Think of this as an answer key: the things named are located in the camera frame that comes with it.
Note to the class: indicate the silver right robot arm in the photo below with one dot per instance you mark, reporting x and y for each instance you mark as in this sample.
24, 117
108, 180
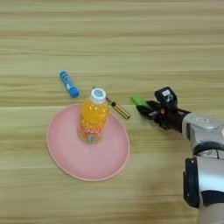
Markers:
204, 175

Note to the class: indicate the blue glue stick tube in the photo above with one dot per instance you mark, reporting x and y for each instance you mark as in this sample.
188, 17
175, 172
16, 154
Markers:
68, 84

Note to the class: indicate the pink round plate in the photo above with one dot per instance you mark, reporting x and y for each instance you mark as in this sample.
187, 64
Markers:
87, 157

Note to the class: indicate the small black box white label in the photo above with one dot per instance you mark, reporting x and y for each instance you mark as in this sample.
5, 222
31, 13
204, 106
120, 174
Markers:
166, 97

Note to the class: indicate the green rectangular block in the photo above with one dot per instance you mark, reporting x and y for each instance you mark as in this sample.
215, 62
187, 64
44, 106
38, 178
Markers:
138, 100

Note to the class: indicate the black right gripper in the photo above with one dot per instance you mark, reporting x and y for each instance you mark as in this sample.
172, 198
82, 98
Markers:
172, 119

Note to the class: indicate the orange juice bottle white cap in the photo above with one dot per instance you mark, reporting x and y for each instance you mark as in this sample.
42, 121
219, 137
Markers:
92, 116

